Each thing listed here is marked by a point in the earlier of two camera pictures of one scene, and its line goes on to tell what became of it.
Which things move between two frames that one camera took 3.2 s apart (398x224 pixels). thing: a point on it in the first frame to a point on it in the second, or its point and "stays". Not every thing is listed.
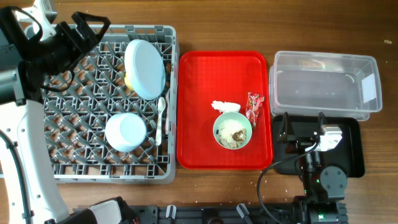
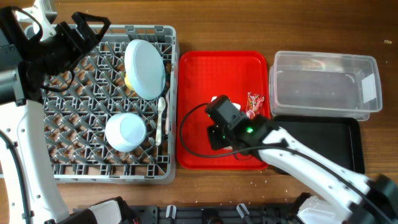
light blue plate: (144, 70) stays
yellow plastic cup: (127, 81) stays
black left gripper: (77, 45) stays
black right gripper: (299, 144) to (216, 142)
